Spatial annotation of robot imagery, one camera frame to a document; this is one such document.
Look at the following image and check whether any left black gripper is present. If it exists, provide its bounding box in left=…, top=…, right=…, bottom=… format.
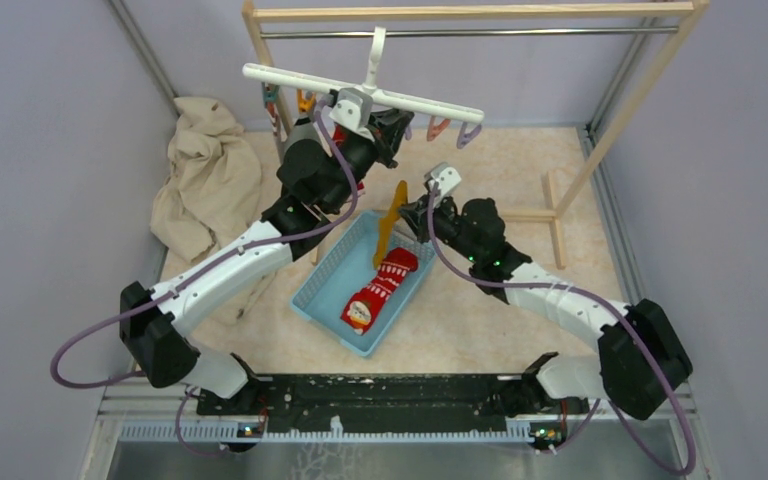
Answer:
left=325, top=109, right=415, bottom=213

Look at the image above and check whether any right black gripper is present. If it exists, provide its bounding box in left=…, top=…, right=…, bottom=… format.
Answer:
left=398, top=189, right=480, bottom=263

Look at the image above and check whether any white plastic clip hanger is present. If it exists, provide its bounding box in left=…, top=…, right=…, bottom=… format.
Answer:
left=242, top=26, right=485, bottom=124

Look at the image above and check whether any mustard yellow sock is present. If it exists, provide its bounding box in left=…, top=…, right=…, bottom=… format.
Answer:
left=372, top=180, right=408, bottom=269

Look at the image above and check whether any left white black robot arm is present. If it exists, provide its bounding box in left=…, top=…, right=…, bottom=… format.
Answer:
left=119, top=109, right=414, bottom=414

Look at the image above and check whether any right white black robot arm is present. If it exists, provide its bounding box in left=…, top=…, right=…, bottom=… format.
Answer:
left=398, top=195, right=693, bottom=420

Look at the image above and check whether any salmon clothes clip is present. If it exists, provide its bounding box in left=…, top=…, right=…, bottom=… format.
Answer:
left=426, top=116, right=451, bottom=142

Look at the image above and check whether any orange clothes clip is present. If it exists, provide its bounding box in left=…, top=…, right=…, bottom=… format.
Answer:
left=296, top=89, right=316, bottom=115

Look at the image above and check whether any teal clothes clip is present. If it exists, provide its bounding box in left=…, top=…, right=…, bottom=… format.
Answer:
left=261, top=83, right=280, bottom=125

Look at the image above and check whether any red white striped sock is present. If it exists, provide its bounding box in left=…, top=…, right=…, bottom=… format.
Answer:
left=332, top=125, right=347, bottom=148

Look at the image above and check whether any blue plastic basket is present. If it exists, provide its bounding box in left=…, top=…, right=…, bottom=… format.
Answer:
left=290, top=210, right=437, bottom=357

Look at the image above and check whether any grey striped-cuff sock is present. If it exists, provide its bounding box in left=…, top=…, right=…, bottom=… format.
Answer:
left=270, top=116, right=284, bottom=145

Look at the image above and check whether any red Santa Christmas sock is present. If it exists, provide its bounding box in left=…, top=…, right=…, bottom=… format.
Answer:
left=340, top=247, right=419, bottom=335

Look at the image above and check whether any beige crumpled cloth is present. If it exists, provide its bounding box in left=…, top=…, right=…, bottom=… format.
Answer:
left=149, top=96, right=279, bottom=325

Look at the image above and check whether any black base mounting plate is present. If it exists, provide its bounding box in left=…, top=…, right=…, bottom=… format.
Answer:
left=196, top=373, right=589, bottom=434

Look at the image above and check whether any metal rack rod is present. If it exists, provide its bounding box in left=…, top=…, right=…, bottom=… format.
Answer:
left=260, top=26, right=678, bottom=40

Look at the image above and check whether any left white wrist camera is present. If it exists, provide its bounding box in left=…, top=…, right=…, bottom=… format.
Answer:
left=329, top=88, right=374, bottom=141

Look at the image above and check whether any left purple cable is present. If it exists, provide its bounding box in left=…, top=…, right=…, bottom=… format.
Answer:
left=49, top=105, right=362, bottom=458

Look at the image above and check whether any purple cable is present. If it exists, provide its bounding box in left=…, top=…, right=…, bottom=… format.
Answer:
left=49, top=105, right=362, bottom=458
left=425, top=185, right=698, bottom=477

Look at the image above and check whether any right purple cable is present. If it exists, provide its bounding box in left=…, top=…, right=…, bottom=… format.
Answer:
left=425, top=185, right=698, bottom=477

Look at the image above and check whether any wooden clothes rack frame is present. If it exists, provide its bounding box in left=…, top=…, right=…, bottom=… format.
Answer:
left=241, top=1, right=708, bottom=267

